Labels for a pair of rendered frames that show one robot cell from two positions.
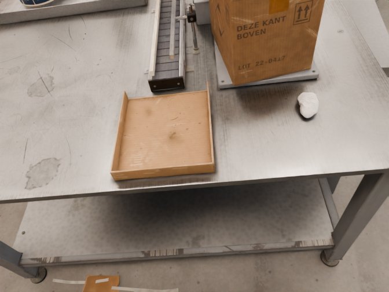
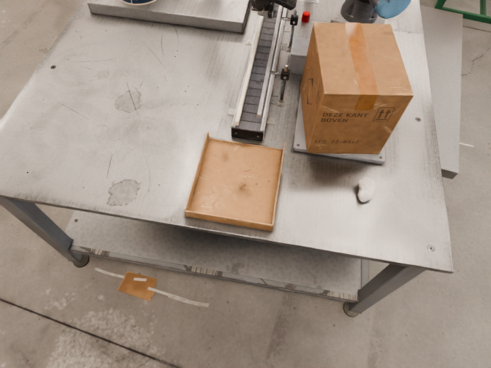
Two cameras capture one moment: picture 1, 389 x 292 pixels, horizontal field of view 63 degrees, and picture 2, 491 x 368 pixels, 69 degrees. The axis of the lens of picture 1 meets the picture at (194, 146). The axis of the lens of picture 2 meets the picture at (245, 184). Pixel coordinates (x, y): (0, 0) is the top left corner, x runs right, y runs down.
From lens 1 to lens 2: 0.30 m
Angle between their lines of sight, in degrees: 8
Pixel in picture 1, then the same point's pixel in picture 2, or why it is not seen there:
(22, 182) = (105, 196)
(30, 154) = (114, 171)
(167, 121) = (240, 171)
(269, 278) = (292, 313)
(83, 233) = (132, 235)
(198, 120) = (267, 178)
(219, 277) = (247, 301)
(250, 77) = (324, 150)
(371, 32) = (445, 129)
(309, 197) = not seen: hidden behind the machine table
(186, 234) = (227, 259)
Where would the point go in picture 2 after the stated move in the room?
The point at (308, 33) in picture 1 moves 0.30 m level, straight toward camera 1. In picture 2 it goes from (383, 129) to (348, 207)
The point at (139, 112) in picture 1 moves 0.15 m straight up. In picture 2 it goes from (217, 155) to (214, 125)
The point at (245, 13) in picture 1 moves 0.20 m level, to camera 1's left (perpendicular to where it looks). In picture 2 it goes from (334, 105) to (261, 102)
